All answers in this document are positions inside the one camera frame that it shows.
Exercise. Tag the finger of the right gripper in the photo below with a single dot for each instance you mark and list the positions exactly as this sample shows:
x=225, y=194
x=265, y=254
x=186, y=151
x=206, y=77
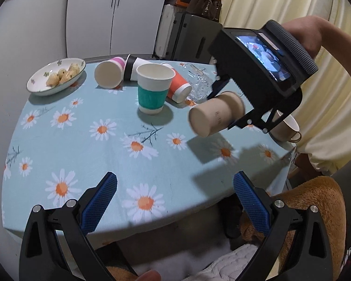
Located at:
x=254, y=117
x=217, y=86

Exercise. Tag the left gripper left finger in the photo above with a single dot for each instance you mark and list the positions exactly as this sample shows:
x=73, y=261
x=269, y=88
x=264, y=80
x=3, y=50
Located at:
x=41, y=256

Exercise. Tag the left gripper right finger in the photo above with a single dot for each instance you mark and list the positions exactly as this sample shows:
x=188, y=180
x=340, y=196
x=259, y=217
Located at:
x=309, y=257

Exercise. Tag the beige paper cup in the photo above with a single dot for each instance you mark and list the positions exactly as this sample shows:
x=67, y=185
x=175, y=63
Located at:
x=216, y=114

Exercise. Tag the person's right forearm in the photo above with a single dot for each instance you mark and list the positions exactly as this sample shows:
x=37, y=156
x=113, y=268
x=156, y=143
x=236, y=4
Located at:
x=338, y=44

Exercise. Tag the orange sleeve paper cup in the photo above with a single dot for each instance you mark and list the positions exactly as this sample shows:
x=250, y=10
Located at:
x=180, y=88

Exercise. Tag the green sleeve paper cup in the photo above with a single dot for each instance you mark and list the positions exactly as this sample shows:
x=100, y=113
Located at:
x=154, y=82

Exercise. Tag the black sleeve paper cup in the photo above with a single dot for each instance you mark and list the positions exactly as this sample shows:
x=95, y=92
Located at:
x=131, y=64

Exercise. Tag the pink sleeve paper cup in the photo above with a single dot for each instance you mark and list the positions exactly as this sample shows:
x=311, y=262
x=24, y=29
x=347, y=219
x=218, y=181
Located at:
x=109, y=73

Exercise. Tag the person's right hand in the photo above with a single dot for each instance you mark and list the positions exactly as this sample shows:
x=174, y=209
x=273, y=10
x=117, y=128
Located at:
x=308, y=31

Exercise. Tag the person's left hand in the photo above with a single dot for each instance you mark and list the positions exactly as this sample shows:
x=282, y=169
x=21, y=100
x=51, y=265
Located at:
x=151, y=275

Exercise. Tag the clear cut glass tumbler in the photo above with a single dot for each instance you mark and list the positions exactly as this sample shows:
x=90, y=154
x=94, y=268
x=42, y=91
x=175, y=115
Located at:
x=199, y=79

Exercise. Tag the beige ceramic mug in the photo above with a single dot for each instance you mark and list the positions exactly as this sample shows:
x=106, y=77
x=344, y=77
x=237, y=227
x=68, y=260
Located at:
x=287, y=130

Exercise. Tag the dark grey suitcase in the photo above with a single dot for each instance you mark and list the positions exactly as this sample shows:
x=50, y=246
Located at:
x=190, y=38

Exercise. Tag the white suitcase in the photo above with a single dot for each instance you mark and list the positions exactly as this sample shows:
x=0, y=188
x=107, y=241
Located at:
x=164, y=30

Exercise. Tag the cream curtain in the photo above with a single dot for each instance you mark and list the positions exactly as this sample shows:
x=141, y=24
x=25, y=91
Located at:
x=325, y=113

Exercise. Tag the dark brown handbag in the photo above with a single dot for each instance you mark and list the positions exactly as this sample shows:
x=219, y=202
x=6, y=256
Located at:
x=209, y=9

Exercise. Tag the white quilted cushion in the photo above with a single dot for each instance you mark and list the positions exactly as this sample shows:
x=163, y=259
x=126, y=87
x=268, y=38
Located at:
x=227, y=267

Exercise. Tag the blue daisy tablecloth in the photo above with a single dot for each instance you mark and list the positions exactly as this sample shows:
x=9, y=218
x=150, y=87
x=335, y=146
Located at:
x=65, y=143

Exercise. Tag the white double-door cabinet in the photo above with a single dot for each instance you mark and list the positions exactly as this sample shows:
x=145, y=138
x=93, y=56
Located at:
x=96, y=29

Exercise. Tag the white floral snack dish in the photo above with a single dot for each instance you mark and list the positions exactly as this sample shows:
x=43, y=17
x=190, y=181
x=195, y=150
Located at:
x=56, y=76

